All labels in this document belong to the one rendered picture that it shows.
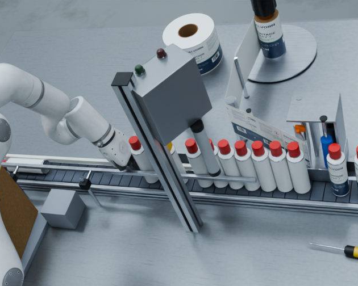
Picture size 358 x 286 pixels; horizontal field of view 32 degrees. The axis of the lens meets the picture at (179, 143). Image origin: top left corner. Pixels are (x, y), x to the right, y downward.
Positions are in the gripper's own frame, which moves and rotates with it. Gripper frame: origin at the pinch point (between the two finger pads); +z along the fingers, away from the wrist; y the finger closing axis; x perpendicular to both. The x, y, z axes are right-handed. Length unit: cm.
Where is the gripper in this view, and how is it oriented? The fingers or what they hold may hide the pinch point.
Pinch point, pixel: (134, 165)
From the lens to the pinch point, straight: 207.8
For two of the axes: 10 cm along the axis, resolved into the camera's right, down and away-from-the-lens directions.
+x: -7.7, 1.8, 6.1
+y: 2.7, -7.7, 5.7
